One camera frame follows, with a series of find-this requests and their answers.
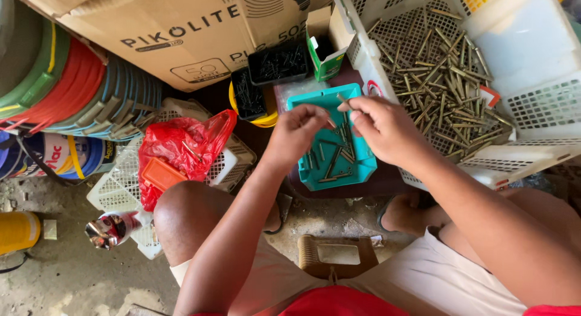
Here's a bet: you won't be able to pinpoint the stack of coloured plastic buckets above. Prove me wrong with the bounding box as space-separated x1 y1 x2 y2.
0 0 163 142

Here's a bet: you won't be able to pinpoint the orange and white tag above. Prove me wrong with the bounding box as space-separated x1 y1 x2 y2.
480 85 502 109

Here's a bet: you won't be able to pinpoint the white perforated plastic crate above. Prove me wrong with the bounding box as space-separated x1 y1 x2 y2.
333 0 581 192

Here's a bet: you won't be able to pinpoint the white paint bucket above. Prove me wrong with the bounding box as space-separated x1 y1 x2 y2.
18 133 117 180

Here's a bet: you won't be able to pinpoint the white mesh plastic basket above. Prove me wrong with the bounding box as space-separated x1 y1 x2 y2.
86 97 258 261

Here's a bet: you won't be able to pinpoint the person's left hand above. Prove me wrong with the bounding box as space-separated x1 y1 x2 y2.
267 104 337 172

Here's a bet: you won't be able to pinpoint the dark maroon plastic stool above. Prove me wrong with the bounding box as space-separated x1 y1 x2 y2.
272 57 413 200

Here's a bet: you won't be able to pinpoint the crumpled shiny packet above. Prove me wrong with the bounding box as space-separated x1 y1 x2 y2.
85 211 143 251

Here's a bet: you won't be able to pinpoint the person's right sandal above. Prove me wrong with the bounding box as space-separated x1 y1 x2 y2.
376 196 396 233

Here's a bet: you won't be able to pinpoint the wide black tray of screws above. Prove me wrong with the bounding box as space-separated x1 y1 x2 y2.
247 41 312 86

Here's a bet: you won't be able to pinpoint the black cable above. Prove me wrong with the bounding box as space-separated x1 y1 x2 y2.
0 252 29 275

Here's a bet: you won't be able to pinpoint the brown plastic stool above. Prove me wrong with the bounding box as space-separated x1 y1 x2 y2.
297 235 379 281

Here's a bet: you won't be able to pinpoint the person's right leg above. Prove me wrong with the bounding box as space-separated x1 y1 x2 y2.
380 187 581 258

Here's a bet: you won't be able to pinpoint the orange plastic box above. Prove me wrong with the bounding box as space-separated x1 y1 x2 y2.
142 157 189 193

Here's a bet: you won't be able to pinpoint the red shirt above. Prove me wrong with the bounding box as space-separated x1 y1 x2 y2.
191 285 581 316

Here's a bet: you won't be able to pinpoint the red plastic bag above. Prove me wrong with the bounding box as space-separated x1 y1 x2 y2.
137 109 238 212

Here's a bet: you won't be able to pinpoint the teal plastic tray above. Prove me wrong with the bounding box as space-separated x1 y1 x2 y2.
287 83 378 192

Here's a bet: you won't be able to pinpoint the yellow plastic container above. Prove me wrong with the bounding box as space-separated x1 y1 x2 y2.
228 82 279 128

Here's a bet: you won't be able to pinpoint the narrow black tray of screws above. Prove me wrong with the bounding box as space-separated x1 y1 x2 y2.
231 67 268 122

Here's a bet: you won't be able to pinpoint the group of bolts in tray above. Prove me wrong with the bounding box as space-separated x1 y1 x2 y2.
305 112 357 183

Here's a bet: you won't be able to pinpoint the white shorts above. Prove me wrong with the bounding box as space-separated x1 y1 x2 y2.
170 226 529 316

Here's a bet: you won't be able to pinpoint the person's left sandal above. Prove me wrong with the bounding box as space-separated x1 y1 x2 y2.
263 193 294 236

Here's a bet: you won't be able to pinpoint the yellow cylinder container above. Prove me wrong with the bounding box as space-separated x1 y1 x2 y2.
0 211 41 256

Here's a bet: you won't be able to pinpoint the small green carton box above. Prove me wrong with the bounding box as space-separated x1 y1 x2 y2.
305 6 356 83

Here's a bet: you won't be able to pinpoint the person's right hand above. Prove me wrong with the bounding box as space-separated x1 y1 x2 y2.
338 96 439 170

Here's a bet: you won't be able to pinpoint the blue paint bucket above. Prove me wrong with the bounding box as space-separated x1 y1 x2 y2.
0 132 23 179

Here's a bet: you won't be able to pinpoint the person's left leg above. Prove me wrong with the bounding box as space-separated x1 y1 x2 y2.
153 180 282 268

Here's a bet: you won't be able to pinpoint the person's sandal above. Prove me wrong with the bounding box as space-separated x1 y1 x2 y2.
263 193 294 236
376 196 396 233

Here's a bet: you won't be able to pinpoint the large brown cardboard box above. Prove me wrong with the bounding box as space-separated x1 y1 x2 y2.
14 0 339 93

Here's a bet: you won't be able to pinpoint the person's leg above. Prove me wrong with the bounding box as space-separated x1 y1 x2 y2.
380 187 581 258
153 180 282 268

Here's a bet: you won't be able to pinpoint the clear plastic bag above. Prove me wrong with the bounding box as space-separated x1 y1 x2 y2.
274 77 334 115

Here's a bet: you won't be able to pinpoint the pile of brass bolts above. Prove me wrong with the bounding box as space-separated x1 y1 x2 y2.
367 7 516 162

